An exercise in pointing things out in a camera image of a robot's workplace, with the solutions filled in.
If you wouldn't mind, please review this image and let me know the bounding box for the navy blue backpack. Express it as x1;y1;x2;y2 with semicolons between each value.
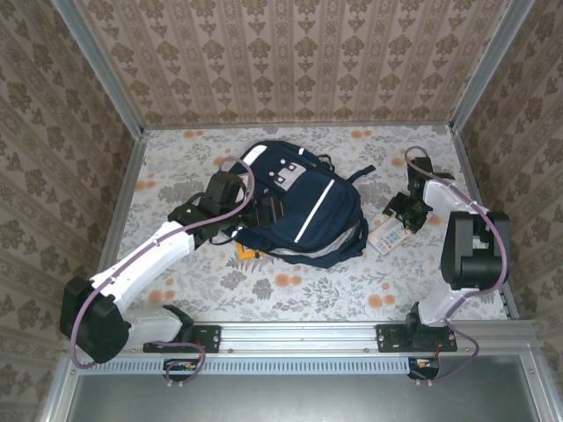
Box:
221;139;378;270

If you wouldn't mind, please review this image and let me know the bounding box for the floral table cover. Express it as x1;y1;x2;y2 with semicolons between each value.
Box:
99;125;510;323

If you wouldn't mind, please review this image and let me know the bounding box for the grey metal sheet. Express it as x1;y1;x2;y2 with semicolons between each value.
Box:
65;373;545;422

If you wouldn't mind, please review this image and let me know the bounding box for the aluminium side rail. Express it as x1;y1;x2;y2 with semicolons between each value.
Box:
450;125;521;320
83;131;149;322

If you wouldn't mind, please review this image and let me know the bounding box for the thin aluminium wall rail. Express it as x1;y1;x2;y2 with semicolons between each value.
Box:
143;121;454;132

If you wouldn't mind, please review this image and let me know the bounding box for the long aluminium base rail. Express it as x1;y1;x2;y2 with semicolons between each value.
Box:
61;319;546;358

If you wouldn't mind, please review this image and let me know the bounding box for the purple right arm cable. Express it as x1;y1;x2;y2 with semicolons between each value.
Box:
403;146;512;386

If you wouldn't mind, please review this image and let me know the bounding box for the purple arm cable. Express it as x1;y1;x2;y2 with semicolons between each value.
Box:
69;156;257;384
403;146;512;386

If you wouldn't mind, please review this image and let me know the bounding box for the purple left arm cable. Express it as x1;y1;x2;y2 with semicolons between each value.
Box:
69;156;257;384

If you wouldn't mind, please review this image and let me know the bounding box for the slotted grey cable duct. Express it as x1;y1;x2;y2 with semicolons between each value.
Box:
81;356;441;375

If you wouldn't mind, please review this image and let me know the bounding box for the black cable connector bracket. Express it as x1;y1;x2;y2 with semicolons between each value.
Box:
163;358;200;382
406;356;441;380

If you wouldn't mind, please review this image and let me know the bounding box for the aluminium frame post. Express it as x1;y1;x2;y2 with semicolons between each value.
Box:
449;0;538;133
51;0;146;137

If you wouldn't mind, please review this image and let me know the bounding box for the aluminium lower frame bar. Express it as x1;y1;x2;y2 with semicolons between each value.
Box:
521;346;562;422
38;346;83;422

